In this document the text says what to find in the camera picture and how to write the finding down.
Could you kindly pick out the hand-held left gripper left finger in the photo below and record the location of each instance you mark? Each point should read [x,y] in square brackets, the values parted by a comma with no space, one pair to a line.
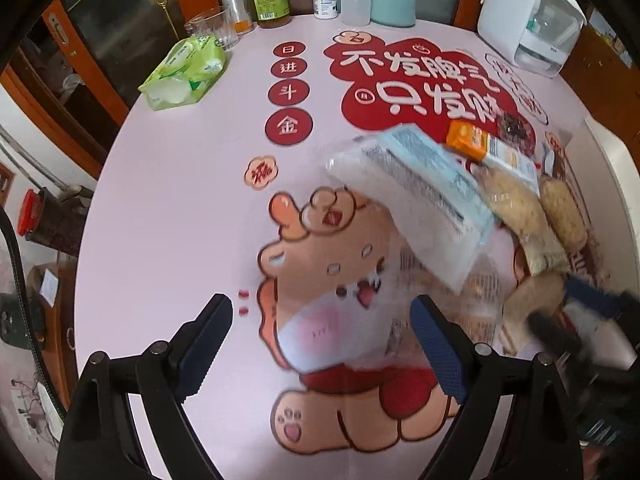
[202,355]

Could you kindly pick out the wooden glass door cabinet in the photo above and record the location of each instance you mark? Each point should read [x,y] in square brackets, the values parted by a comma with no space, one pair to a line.
[100,50]

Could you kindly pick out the orange white oat bar packet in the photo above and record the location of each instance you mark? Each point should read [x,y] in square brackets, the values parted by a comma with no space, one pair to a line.
[475,142]

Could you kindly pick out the white countertop storage box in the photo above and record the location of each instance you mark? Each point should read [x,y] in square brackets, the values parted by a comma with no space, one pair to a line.
[520,15]

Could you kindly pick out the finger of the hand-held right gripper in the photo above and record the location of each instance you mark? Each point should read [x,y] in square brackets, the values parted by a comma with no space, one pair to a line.
[592,296]
[555,332]

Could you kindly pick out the blue label clear snack packet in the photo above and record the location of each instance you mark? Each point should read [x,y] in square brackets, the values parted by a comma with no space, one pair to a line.
[425,185]

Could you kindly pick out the ribbed glass cup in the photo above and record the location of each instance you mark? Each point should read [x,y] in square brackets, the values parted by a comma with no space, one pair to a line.
[212,27]

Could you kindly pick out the white pipe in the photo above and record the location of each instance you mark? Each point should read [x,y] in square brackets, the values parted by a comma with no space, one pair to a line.
[35,160]

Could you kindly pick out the red lid container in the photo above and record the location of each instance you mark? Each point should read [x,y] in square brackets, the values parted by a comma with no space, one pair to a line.
[30,210]

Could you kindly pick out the clear printed snack packet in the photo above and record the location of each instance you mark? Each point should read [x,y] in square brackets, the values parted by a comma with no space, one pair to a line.
[480,300]

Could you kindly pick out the small metal can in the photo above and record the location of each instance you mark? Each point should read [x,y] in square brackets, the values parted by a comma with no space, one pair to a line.
[235,10]

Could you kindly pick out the green wet wipes pack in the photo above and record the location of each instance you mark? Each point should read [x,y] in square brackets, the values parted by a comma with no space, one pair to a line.
[185,72]

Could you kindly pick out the clear puffed snack packet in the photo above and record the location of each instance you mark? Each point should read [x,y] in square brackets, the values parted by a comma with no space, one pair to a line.
[515,210]
[535,295]
[565,210]

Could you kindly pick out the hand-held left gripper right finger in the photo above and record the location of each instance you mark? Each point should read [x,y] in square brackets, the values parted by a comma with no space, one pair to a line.
[440,350]

